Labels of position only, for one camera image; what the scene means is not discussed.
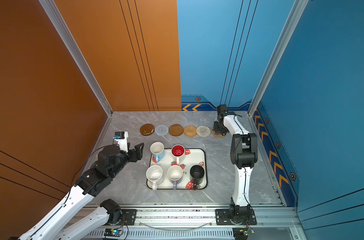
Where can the dark scratched wooden coaster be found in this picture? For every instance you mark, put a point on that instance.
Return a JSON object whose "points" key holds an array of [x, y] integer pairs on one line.
{"points": [[147, 129]]}

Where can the white multicolour woven rope coaster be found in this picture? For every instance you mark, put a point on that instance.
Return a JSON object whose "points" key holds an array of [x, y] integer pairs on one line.
{"points": [[203, 131]]}

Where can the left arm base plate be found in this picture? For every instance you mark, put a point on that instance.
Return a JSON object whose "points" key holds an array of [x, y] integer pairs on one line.
{"points": [[122, 217]]}

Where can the white mug purple handle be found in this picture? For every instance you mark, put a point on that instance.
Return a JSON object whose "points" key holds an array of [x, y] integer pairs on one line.
{"points": [[175, 174]]}

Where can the right green circuit board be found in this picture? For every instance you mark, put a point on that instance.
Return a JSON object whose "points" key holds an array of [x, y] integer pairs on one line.
{"points": [[242, 233]]}

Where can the white mug blue handle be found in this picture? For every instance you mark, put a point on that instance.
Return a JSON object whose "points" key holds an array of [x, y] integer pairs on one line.
{"points": [[158, 151]]}

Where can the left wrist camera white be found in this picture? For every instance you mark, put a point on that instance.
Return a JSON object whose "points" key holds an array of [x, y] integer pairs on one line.
{"points": [[121, 139]]}

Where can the left green circuit board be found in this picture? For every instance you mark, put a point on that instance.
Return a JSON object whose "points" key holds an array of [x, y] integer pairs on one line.
{"points": [[113, 233]]}

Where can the cork paw print coaster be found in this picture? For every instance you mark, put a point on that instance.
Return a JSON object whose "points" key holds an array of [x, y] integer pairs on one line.
{"points": [[217, 135]]}

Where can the aluminium corner post right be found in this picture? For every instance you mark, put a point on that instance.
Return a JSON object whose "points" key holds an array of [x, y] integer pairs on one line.
{"points": [[284, 38]]}

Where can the woven rattan round coaster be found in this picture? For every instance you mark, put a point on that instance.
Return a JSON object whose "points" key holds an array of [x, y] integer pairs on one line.
{"points": [[190, 131]]}

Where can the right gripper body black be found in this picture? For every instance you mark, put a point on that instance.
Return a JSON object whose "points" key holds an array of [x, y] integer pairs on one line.
{"points": [[219, 128]]}

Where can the green circuit board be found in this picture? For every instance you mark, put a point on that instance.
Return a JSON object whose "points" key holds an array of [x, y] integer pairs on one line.
{"points": [[113, 233], [242, 233]]}

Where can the white mug red inside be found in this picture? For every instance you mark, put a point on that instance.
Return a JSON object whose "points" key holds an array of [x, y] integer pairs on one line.
{"points": [[178, 152]]}

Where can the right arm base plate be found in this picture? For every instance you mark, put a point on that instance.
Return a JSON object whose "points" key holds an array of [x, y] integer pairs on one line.
{"points": [[223, 217]]}

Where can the grey blue rope coaster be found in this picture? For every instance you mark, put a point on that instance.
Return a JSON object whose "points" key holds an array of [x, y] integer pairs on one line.
{"points": [[162, 130]]}

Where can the brown round wooden coaster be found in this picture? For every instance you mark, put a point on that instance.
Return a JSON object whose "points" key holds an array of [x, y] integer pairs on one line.
{"points": [[176, 130]]}

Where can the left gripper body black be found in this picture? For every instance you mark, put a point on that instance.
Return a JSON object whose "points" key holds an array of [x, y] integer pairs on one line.
{"points": [[133, 157]]}

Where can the aluminium front rail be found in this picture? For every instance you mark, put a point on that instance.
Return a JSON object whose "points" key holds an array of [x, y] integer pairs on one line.
{"points": [[194, 222]]}

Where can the aluminium corner post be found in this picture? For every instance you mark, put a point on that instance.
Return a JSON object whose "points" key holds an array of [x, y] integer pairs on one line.
{"points": [[284, 38], [64, 32]]}

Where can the aluminium corner post left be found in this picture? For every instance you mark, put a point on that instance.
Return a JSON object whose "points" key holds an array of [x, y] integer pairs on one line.
{"points": [[64, 32]]}

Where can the strawberry print serving tray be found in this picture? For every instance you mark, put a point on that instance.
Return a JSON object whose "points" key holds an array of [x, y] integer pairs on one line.
{"points": [[192, 157]]}

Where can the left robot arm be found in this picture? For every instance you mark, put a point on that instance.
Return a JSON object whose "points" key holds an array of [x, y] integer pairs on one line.
{"points": [[111, 160]]}

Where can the black mug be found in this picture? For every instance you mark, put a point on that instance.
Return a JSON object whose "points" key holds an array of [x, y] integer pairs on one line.
{"points": [[197, 176]]}

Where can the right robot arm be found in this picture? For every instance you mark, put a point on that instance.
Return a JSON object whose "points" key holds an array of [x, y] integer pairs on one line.
{"points": [[243, 155]]}

